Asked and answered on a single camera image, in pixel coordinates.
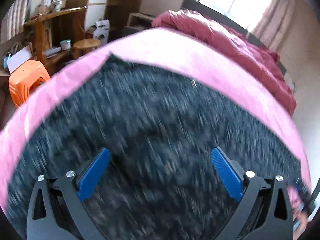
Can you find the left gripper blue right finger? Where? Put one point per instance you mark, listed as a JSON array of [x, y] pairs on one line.
[[264, 210]]

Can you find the person's right hand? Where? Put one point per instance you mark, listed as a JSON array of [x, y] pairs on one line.
[[300, 220]]

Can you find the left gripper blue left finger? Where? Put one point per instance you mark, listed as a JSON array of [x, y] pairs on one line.
[[56, 207]]

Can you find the orange plastic stool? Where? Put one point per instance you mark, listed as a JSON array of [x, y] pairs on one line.
[[25, 79]]

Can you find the round wooden stool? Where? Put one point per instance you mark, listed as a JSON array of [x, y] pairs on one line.
[[85, 46]]

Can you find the red quilted duvet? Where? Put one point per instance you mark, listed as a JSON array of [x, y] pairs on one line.
[[260, 62]]

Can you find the wooden desk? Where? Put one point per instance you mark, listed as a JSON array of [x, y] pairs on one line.
[[50, 29]]

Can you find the pink patterned right curtain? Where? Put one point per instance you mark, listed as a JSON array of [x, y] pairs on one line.
[[274, 23]]

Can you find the cardboard box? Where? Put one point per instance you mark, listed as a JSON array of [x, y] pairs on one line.
[[156, 7]]

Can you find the white drawer cabinet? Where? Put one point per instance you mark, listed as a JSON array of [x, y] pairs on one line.
[[95, 12]]

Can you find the dark leaf-patterned pants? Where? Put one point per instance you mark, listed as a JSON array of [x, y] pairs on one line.
[[160, 128]]

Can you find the dark bed headboard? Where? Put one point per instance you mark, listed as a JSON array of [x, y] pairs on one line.
[[220, 18]]

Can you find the pink bed sheet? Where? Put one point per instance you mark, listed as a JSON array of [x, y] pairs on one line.
[[170, 50]]

